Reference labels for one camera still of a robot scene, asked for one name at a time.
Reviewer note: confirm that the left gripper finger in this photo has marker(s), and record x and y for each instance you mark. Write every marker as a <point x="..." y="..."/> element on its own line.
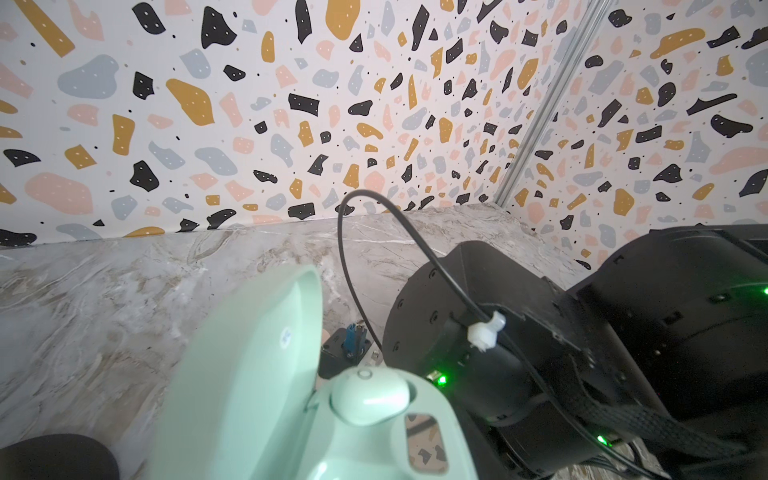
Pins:
<point x="58" y="456"/>

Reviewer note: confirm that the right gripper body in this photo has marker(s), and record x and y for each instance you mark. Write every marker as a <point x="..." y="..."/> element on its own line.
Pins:
<point x="492" y="335"/>

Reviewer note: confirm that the mint green charging case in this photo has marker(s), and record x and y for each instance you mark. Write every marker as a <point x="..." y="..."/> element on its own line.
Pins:
<point x="244" y="402"/>

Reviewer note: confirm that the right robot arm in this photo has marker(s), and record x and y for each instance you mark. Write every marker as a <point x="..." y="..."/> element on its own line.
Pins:
<point x="666" y="342"/>

